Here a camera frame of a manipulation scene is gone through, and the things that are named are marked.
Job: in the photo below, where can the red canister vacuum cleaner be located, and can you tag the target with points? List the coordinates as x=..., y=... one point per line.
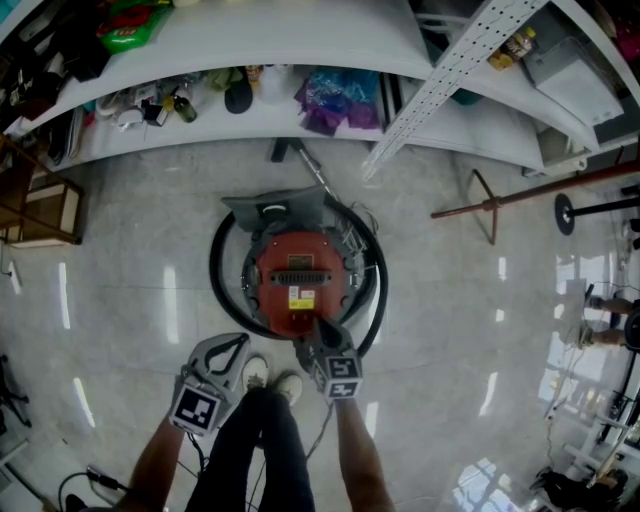
x=216, y=280

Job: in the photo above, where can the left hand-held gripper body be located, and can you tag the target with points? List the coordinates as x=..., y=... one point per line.
x=197, y=410

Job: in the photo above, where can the black adapter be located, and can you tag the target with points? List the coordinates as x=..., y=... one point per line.
x=152, y=114

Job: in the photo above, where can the metal vacuum wand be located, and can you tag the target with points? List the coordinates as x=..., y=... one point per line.
x=312, y=167

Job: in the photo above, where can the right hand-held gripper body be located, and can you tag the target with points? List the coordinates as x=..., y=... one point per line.
x=342, y=377

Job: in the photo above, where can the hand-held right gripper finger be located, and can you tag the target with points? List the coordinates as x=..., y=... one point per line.
x=345, y=347
x=317, y=345

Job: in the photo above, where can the person's left forearm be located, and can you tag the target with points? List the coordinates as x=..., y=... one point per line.
x=155, y=465

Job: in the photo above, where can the person's white right shoe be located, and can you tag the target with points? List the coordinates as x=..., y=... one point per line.
x=289, y=385

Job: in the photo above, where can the wooden step stool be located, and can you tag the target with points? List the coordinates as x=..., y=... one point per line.
x=50, y=210

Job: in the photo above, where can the white plastic bottle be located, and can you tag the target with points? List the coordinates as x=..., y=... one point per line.
x=276, y=85

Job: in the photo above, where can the white power strip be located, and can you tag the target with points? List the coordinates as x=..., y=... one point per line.
x=16, y=280

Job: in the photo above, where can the yellow drink bottle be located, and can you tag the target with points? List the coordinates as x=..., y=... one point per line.
x=515, y=47

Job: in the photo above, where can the white plastic bin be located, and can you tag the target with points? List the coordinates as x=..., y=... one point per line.
x=557, y=147

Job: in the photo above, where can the stack of thin trays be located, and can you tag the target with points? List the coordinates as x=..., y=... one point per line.
x=65, y=135

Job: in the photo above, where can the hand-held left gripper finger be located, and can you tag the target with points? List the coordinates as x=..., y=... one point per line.
x=237, y=362
x=212, y=345

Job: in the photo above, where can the person's black trousers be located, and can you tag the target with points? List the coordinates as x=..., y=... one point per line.
x=260, y=440

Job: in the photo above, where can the person's white left shoe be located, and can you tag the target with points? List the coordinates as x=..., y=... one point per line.
x=256, y=372

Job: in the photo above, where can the black coat stand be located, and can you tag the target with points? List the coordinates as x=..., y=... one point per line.
x=560, y=225

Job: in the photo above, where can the brown coat rack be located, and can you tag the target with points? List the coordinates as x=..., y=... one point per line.
x=492, y=202

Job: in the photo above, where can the teal bucket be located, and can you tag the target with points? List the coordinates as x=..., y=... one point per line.
x=467, y=98

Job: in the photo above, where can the white metal shelving unit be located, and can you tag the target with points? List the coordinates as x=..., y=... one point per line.
x=300, y=30

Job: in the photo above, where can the grey vacuum floor nozzle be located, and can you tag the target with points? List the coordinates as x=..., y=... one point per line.
x=245, y=212

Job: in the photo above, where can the purple foil bundle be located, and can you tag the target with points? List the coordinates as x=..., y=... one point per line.
x=335, y=100

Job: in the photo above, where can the black oval brush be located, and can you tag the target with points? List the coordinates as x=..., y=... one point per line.
x=239, y=100

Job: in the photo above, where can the person's white shoe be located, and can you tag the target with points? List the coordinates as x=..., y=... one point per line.
x=256, y=372
x=289, y=385

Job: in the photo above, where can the person's right forearm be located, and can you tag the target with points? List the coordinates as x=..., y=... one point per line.
x=360, y=450

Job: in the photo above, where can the dark green bottle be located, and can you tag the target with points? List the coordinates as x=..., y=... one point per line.
x=186, y=111

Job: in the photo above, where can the green snack packet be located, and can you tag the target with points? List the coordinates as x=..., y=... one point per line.
x=125, y=40

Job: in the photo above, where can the vacuum power switch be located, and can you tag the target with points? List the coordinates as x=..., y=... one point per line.
x=301, y=317

